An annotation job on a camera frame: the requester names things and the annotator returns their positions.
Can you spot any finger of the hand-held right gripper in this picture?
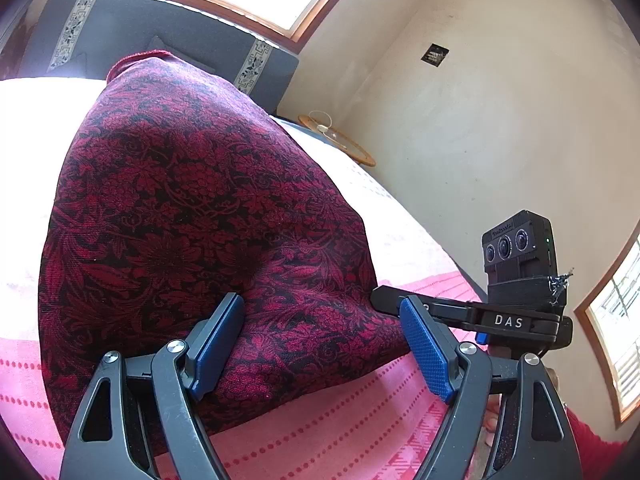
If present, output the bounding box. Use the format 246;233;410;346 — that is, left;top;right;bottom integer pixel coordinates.
370;284;472;330

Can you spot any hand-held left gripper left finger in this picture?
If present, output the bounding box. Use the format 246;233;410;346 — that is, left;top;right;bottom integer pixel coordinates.
59;291;247;480

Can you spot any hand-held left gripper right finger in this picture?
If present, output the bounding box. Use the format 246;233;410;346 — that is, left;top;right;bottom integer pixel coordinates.
399;294;584;480

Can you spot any red floral pillow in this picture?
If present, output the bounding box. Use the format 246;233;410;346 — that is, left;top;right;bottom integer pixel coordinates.
37;50;417;457

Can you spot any person's right forearm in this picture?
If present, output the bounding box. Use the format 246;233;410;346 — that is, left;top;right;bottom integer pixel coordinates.
562;402;632;480

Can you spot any person's right hand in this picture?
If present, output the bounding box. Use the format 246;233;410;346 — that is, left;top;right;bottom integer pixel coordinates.
483;367;569;435

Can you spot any pink plaid blanket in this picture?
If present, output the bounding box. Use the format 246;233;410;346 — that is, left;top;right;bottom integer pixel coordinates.
0;77;502;480

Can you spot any round wooden table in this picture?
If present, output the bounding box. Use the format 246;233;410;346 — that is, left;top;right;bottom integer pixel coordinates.
297;112;377;168

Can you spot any grey patterned bed headboard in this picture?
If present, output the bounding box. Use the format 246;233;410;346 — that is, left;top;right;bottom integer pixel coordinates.
0;0;301;117

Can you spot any white cord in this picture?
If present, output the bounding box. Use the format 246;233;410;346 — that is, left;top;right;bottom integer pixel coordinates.
307;109;342;139

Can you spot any dark wall plate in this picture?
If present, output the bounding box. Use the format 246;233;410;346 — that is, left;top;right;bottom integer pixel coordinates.
421;42;450;68

